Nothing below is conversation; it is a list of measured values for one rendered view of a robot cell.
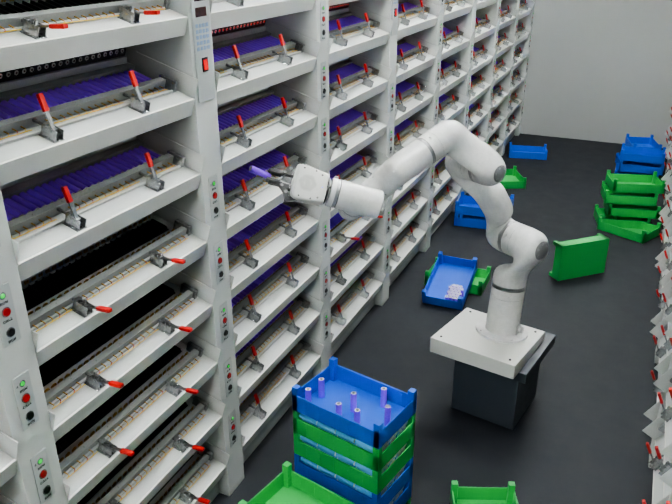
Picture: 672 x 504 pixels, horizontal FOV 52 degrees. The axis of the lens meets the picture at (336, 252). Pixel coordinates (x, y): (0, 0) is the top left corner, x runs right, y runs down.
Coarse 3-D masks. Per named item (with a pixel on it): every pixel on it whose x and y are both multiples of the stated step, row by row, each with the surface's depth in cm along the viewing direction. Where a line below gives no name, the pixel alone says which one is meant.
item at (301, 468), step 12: (300, 456) 209; (300, 468) 210; (312, 468) 207; (408, 468) 207; (312, 480) 209; (324, 480) 205; (336, 480) 202; (396, 480) 202; (408, 480) 210; (336, 492) 204; (348, 492) 201; (360, 492) 198; (396, 492) 204
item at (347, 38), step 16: (336, 16) 276; (352, 16) 286; (368, 16) 289; (336, 32) 256; (352, 32) 272; (368, 32) 273; (384, 32) 287; (336, 48) 246; (352, 48) 257; (368, 48) 273
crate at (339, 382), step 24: (336, 360) 213; (312, 384) 208; (336, 384) 214; (360, 384) 211; (384, 384) 205; (312, 408) 197; (360, 408) 203; (384, 408) 203; (408, 408) 196; (360, 432) 189; (384, 432) 187
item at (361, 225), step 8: (384, 200) 319; (384, 208) 320; (352, 224) 298; (360, 224) 300; (368, 224) 305; (352, 232) 292; (360, 232) 298; (336, 240) 283; (352, 240) 291; (336, 248) 278; (344, 248) 284; (336, 256) 278
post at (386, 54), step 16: (368, 0) 287; (384, 0) 284; (384, 16) 287; (384, 48) 292; (384, 64) 295; (384, 96) 300; (384, 144) 309; (384, 224) 324; (384, 256) 332; (384, 272) 336; (384, 288) 341
